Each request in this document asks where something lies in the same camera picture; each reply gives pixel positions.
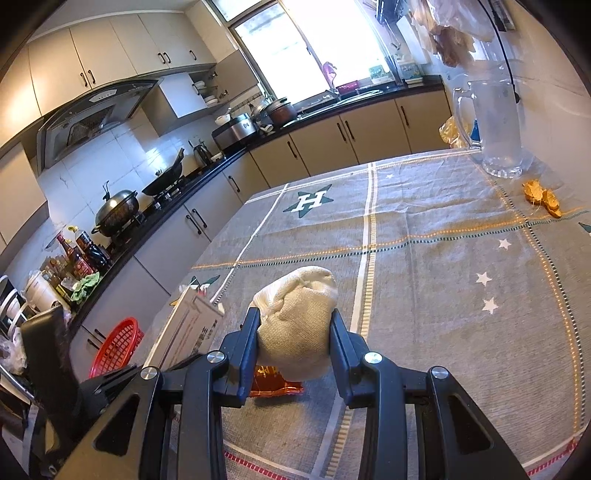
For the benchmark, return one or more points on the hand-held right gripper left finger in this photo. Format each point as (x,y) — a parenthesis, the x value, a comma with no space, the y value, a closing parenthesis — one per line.
(249,341)

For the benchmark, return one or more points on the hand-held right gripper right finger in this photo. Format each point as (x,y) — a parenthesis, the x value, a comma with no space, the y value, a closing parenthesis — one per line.
(339,350)

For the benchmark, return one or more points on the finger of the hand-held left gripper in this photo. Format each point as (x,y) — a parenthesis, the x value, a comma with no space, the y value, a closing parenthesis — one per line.
(48,360)
(104,387)

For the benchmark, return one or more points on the red plastic mesh basket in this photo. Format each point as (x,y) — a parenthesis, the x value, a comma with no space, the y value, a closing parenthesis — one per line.
(115,346)

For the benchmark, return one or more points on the white cloth wad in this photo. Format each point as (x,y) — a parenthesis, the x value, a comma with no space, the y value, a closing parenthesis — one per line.
(295,323)

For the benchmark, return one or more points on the white cardboard box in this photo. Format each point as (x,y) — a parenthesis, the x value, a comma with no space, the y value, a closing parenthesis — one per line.
(184,327)

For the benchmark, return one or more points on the orange foil wrapper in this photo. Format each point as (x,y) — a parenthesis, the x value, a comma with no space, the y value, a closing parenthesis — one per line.
(272,384)

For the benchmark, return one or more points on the white electric cooker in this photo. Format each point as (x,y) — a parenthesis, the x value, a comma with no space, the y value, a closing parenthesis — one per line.
(41,290)

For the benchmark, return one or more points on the green cloth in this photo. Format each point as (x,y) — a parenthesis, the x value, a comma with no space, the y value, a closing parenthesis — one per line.
(85,287)

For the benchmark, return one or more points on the row of sauce bottles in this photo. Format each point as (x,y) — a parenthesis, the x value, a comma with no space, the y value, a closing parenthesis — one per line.
(78,258)

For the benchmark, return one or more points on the grey star-print tablecloth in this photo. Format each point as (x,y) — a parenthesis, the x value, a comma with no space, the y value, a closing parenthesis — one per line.
(438,286)

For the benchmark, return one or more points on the black kitchen countertop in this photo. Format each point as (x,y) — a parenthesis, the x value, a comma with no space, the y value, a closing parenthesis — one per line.
(152,217)

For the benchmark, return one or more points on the metal wok with lid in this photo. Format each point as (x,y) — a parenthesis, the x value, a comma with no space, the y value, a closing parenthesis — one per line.
(115,212)

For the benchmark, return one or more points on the black frying wok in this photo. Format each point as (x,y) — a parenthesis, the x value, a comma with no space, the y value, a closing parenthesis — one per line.
(164,182)

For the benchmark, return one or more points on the black kettle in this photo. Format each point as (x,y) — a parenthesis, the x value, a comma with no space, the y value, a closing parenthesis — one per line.
(202,154)

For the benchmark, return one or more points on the beige lower kitchen cabinets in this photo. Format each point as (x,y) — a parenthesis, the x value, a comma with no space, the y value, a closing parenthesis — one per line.
(323,143)

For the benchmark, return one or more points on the stainless rice cooker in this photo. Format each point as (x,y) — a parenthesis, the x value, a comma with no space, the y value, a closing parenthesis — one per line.
(235,131)

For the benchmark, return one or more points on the dark cooking pot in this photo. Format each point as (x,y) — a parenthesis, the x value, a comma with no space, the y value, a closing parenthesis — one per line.
(279,113)

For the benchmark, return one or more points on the yellow plastic bag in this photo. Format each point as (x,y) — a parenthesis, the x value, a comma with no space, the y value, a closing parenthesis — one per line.
(450,134)

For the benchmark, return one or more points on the grey range hood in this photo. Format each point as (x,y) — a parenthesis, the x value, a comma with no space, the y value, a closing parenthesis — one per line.
(92,115)

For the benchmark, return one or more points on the ginger piece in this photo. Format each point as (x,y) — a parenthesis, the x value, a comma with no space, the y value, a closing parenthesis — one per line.
(533,190)

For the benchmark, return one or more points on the open shelf with bowls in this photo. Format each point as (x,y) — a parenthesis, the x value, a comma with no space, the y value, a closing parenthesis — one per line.
(207,90)

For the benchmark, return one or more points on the orange snack pieces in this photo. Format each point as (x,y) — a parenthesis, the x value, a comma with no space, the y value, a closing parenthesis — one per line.
(551,203)

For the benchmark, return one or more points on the pink container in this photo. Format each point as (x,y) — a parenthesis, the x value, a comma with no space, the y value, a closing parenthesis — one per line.
(348,87)

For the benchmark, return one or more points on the clear glass pitcher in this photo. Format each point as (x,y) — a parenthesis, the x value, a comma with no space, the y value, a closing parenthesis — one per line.
(498,129)

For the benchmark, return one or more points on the purple cloth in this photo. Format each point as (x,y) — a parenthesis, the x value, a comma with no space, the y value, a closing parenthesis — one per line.
(329,73)

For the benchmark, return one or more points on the kitchen window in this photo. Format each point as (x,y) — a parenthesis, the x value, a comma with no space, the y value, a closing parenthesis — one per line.
(286,50)

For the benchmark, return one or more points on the hanging plastic bags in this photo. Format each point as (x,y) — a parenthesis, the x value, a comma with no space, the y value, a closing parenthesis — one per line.
(450,32)

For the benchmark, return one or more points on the beige upper wall cabinets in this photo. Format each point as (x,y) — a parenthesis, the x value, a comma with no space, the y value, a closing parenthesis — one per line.
(106,60)

